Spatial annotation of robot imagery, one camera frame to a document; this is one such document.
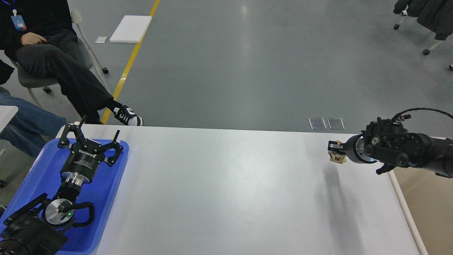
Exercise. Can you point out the chair with dark coat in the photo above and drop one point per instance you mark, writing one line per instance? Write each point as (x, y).
(434, 15)

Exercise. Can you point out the left metal floor plate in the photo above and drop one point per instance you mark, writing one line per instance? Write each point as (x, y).
(317, 123)

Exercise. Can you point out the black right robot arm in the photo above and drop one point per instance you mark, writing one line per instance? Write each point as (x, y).
(388, 142)

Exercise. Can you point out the metal floor plate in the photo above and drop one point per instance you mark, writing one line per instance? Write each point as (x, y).
(335, 123)
(317, 123)

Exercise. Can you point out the white table corner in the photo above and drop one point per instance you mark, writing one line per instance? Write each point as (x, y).
(6, 114)

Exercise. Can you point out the blue plastic tray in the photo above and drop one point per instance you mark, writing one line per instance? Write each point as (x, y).
(63, 191)

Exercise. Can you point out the seated person in black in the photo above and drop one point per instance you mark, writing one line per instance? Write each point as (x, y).
(39, 36)

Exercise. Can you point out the right metal floor plate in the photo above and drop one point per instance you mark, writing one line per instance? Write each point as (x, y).
(335, 123)

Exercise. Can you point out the person in blue jeans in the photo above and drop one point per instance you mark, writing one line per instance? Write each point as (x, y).
(26, 129)

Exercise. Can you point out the beige plastic bin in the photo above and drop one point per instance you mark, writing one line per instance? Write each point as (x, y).
(429, 198)

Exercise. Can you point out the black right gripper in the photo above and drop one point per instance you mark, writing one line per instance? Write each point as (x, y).
(354, 149)

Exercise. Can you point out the white foam board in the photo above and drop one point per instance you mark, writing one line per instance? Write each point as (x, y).
(131, 29)

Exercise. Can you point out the brown paper ball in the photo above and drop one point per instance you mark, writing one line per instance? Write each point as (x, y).
(339, 160)

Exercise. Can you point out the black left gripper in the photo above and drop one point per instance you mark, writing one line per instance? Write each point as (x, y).
(83, 158)

